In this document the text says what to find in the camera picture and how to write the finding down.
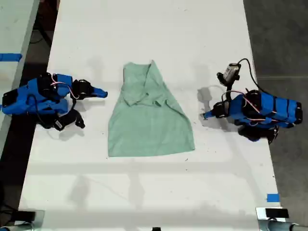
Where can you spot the black camera box white label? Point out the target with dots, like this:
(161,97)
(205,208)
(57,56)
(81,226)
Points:
(60,124)

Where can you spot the pale side table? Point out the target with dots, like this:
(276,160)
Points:
(13,29)

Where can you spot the black curved camera stalk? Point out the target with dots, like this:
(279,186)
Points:
(77,119)

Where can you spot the small blue tape square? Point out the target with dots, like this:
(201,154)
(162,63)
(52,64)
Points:
(273,197)

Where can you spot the black clip at table edge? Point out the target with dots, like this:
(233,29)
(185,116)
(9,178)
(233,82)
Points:
(156,229)

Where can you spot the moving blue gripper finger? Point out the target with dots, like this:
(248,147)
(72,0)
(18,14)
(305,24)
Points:
(211,112)
(98,90)

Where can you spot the short black camera stalk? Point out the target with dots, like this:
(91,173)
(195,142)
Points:
(229,91)

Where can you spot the silver black camera box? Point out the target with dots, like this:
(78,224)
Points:
(230,71)

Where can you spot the long blue tape strip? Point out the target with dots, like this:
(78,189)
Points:
(9,57)

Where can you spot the metal table clamp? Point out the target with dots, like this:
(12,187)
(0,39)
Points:
(262,222)
(38,220)

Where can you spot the pale green T-shirt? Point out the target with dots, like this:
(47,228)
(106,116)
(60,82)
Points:
(149,130)

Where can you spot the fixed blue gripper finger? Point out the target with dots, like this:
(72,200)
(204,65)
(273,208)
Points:
(211,116)
(98,95)

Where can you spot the small black box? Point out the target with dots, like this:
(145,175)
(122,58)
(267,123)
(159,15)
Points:
(25,215)
(276,213)

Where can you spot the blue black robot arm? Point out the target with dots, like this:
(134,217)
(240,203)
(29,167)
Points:
(29,98)
(272,108)

